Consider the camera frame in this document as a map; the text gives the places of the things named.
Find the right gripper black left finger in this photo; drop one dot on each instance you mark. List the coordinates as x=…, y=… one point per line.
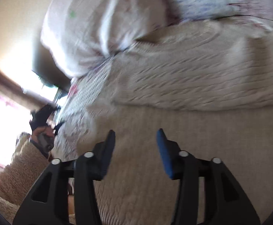
x=47, y=201

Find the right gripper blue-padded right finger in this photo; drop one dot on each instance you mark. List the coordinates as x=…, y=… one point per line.
x=225, y=200

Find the beige fleece sleeve forearm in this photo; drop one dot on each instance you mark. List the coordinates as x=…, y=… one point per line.
x=17, y=178

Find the cream cable-knit sweater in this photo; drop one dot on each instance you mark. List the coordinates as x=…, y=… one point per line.
x=209, y=86

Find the floral patterned bed sheet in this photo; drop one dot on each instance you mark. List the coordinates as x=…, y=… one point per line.
x=88, y=115

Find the left hand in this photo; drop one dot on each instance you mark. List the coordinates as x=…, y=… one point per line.
x=42, y=130

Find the white pillow with pink trim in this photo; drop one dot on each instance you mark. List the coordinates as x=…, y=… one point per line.
x=82, y=34

